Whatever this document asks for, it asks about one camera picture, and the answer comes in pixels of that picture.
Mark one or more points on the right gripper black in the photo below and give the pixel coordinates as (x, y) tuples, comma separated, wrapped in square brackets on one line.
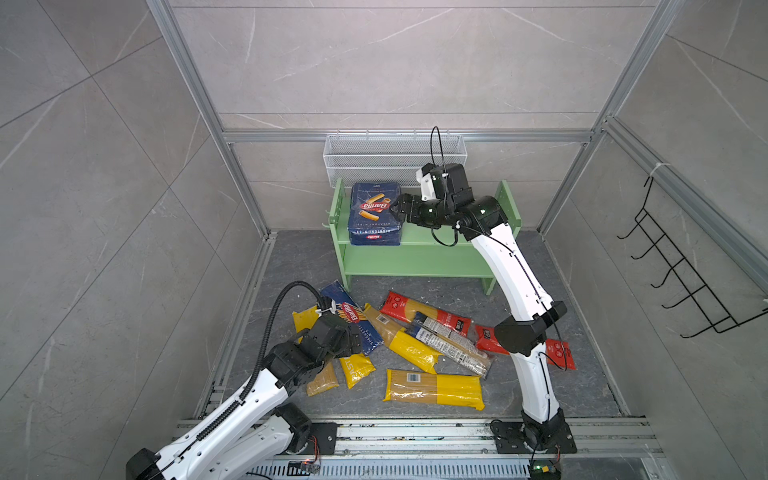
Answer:
[(405, 200)]

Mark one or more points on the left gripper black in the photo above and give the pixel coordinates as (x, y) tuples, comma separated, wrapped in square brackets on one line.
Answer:
[(349, 348)]

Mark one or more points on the blue Barilla spaghetti box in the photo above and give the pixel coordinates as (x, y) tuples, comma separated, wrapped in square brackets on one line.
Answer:
[(352, 312)]

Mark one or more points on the blue Barilla rigatoni box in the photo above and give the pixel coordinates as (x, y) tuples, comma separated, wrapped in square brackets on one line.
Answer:
[(371, 223)]

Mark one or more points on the yellow spaghetti bag with lettering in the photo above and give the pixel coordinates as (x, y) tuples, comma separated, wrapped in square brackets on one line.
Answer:
[(356, 367)]

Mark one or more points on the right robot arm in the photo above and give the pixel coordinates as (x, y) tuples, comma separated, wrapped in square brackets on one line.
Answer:
[(532, 310)]

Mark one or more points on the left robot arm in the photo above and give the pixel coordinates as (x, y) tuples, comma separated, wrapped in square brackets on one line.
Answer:
[(257, 422)]

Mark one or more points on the green wooden two-tier shelf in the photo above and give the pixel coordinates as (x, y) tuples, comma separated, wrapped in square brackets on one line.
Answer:
[(418, 254)]

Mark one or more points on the yellow spaghetti bag far left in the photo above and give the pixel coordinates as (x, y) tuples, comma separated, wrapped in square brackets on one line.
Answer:
[(326, 379)]

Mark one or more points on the yellow spaghetti bag centre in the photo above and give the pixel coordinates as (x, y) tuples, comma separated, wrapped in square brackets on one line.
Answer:
[(396, 338)]

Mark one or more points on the red spaghetti bag upper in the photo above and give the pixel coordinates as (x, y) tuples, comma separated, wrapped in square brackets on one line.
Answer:
[(405, 309)]

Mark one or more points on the red spaghetti bag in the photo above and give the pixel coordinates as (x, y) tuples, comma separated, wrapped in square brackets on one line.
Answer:
[(405, 309), (557, 352)]

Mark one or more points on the large yellow spaghetti bag front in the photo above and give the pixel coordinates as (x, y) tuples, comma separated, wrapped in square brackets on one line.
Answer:
[(434, 389)]

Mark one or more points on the clear white-label spaghetti bag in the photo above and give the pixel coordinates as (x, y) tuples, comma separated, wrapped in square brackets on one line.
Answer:
[(449, 343)]

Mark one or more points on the red spaghetti bag right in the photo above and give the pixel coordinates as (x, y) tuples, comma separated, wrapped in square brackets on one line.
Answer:
[(557, 352)]

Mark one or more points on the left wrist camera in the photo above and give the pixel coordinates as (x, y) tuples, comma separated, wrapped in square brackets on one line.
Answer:
[(326, 306)]

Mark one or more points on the white wire mesh basket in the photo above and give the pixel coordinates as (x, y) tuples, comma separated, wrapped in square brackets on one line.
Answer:
[(369, 158)]

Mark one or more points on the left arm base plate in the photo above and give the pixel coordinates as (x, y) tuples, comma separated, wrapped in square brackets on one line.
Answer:
[(313, 438)]

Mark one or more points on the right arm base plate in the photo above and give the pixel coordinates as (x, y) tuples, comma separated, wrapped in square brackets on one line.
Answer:
[(517, 437)]

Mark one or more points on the black wire hook rack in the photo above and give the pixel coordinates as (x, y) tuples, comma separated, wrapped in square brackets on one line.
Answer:
[(696, 290)]

